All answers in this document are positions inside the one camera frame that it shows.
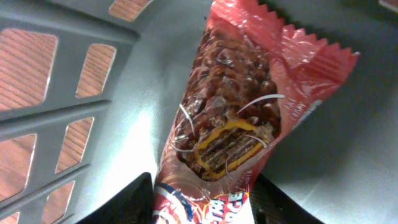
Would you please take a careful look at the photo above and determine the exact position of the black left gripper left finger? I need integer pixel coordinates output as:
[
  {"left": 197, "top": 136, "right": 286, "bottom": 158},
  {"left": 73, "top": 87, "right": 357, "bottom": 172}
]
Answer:
[{"left": 78, "top": 172, "right": 154, "bottom": 224}]

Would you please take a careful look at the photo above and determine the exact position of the grey plastic mesh basket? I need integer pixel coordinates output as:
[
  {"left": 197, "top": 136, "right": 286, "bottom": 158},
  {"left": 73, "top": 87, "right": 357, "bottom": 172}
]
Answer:
[{"left": 1, "top": 1, "right": 397, "bottom": 223}]

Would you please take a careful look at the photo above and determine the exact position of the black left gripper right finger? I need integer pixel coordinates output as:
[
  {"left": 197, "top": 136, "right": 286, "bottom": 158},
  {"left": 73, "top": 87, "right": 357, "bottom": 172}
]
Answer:
[{"left": 249, "top": 174, "right": 324, "bottom": 224}]

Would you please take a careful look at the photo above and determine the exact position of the red Top chocolate bar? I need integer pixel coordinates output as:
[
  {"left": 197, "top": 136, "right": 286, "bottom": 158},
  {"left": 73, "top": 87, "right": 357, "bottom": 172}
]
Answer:
[{"left": 152, "top": 0, "right": 358, "bottom": 223}]

